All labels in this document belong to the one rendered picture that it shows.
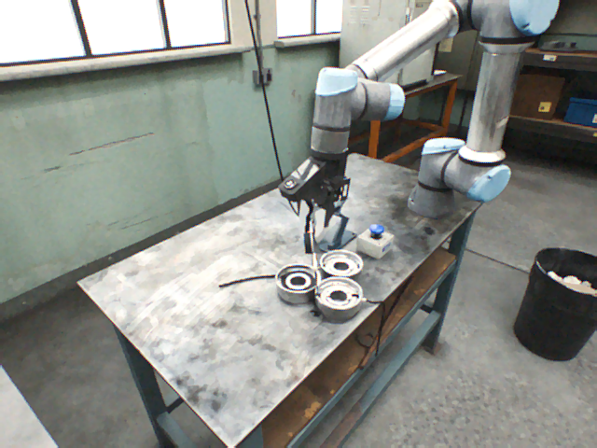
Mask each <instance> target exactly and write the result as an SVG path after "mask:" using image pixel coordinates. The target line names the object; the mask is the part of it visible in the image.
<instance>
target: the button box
mask: <svg viewBox="0 0 597 448"><path fill-rule="evenodd" d="M393 239H394V236H393V235H391V234H388V233H386V232H385V233H383V234H378V236H374V234H373V233H371V232H370V230H369V229H367V230H366V232H364V233H363V234H362V235H360V236H359V237H358V243H357V250H358V251H360V252H363V253H365V254H367V256H369V257H371V258H373V259H376V260H380V259H381V258H382V257H384V255H385V254H386V253H387V252H388V251H390V250H391V249H392V244H393Z"/></svg>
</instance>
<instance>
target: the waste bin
mask: <svg viewBox="0 0 597 448"><path fill-rule="evenodd" d="M549 272H554V273H555V274H556V275H557V276H559V277H561V278H562V280H563V278H565V277H567V276H573V277H575V278H576V279H578V281H581V283H583V282H585V281H588V282H589V283H590V287H591V288H593V290H595V291H597V256H596V255H594V254H591V253H590V252H587V251H584V250H580V249H575V248H571V247H562V246H553V247H547V248H543V249H541V250H539V251H538V252H537V253H536V254H535V259H534V264H533V266H532V268H531V271H530V273H529V277H528V278H529V281H528V284H527V288H526V291H525V294H524V297H523V300H522V303H521V308H520V310H519V313H518V316H517V319H516V323H515V326H514V331H515V334H516V336H517V338H518V339H519V341H520V342H521V343H522V344H523V345H524V346H525V347H527V348H528V349H529V350H531V351H532V352H534V354H536V355H538V356H540V357H543V358H547V359H550V360H555V361H568V360H571V359H574V358H575V357H576V356H577V355H578V354H579V352H580V351H581V349H582V348H583V346H584V345H585V344H586V342H587V341H588V340H589V339H590V337H591V336H592V334H593V333H594V332H595V330H597V292H596V293H595V294H594V295H593V294H589V293H585V292H581V291H578V289H574V288H572V287H569V286H566V285H564V284H562V283H560V282H559V281H557V280H555V279H554V278H552V277H551V276H550V275H548V273H549ZM581 283H580V284H581Z"/></svg>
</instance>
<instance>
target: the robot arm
mask: <svg viewBox="0 0 597 448"><path fill-rule="evenodd" d="M558 4H559V0H436V1H435V2H433V3H432V4H431V5H430V7H429V9H428V11H426V12H425V13H424V14H423V15H422V16H420V17H419V18H417V19H416V20H415V21H413V22H411V23H410V24H408V25H407V26H406V27H404V28H403V29H401V30H400V31H397V32H396V33H395V34H393V35H391V36H390V37H388V38H387V39H386V40H384V41H383V42H381V44H380V45H378V46H377V47H375V48H374V49H372V50H371V52H369V53H368V54H365V55H364V56H362V57H361V58H360V59H358V60H357V61H355V62H354V63H352V64H351V65H349V66H348V67H347V68H345V69H335V68H325V69H323V70H322V71H321V72H320V75H319V78H318V83H317V89H316V101H315V109H314V118H313V127H312V150H311V154H312V155H311V157H309V158H308V159H307V160H306V161H305V162H304V163H303V164H302V165H300V167H299V168H298V169H297V170H296V171H295V172H294V173H293V174H292V175H291V176H289V177H288V178H286V179H285V180H284V181H283V182H282V183H281V184H280V185H279V187H278V189H279V191H280V193H281V196H282V197H284V198H286V199H288V200H290V201H292V202H294V203H295V202H297V206H298V215H299V222H300V225H301V228H302V230H303V233H308V231H309V230H310V222H311V218H313V219H315V218H316V221H317V223H316V226H315V235H314V239H315V241H316V243H317V244H319V243H320V242H321V241H322V240H323V238H324V237H325V235H326V231H327V230H328V229H330V228H332V227H333V226H334V225H335V224H336V223H337V217H335V216H334V213H335V208H336V205H335V202H337V201H338V200H339V199H340V201H341V202H342V201H344V200H347V197H348V191H349V186H350V179H351V178H350V177H349V176H346V175H345V170H346V164H347V158H348V151H349V149H348V148H347V144H348V137H349V131H350V124H351V119H352V120H379V121H383V120H388V119H395V118H397V117H398V116H399V115H400V113H401V112H402V110H403V106H404V103H405V97H404V92H403V91H402V90H401V87H400V86H398V85H396V84H391V83H389V82H385V83H381V82H383V81H384V80H385V79H387V78H388V77H389V76H391V75H392V74H394V73H396V72H397V71H398V70H400V69H401V68H403V67H404V66H405V65H407V64H408V63H410V62H411V61H413V60H414V59H416V58H417V57H418V56H420V55H421V54H423V53H424V52H425V51H427V50H428V49H431V48H432V47H434V46H435V45H436V44H437V43H438V42H440V41H441V40H443V39H451V38H453V37H454V36H455V35H456V34H458V33H460V32H462V31H469V30H477V31H480V37H479V44H480V45H481V46H482V48H483V50H484V52H483V57H482V62H481V67H480V72H479V82H478V86H477V91H476V96H475V101H474V105H473V112H472V117H471V121H470V126H469V131H468V136H467V140H466V144H465V142H464V141H463V140H460V139H454V138H436V139H431V140H429V141H427V142H426V143H425V144H424V148H423V153H422V155H423V156H422V161H421V167H420V172H419V176H418V183H417V185H416V187H415V189H414V191H413V192H412V193H411V195H410V199H409V209H410V210H411V211H412V212H413V213H415V214H417V215H419V216H422V217H429V218H446V217H450V216H452V215H453V214H454V211H455V207H456V202H455V195H454V191H457V192H459V193H461V194H463V195H465V196H466V197H467V198H468V199H473V200H475V201H477V202H479V203H485V202H488V201H490V200H491V199H493V198H494V197H496V196H497V195H498V194H499V193H500V192H501V191H502V190H503V189H504V187H505V186H506V184H507V182H508V180H509V177H510V172H509V168H508V167H507V166H506V165H503V162H504V159H505V152H504V151H503V150H502V149H501V146H502V142H503V137H504V133H505V129H506V126H507V119H508V115H509V111H510V107H511V104H512V99H513V95H514V91H515V88H516V84H517V80H518V76H519V72H520V69H521V62H522V58H524V54H525V51H526V50H527V49H528V48H529V47H530V46H532V45H533V43H534V42H535V40H536V35H538V34H540V33H542V32H543V31H545V30H546V29H548V27H549V26H550V22H551V21H553V19H554V17H555V15H556V11H557V7H558ZM347 184H348V186H347ZM344 185H345V186H347V191H346V195H344V196H343V192H344ZM341 188H342V190H341ZM340 196H341V197H340ZM316 203H317V206H318V207H320V206H322V207H321V209H319V208H317V207H315V204H316Z"/></svg>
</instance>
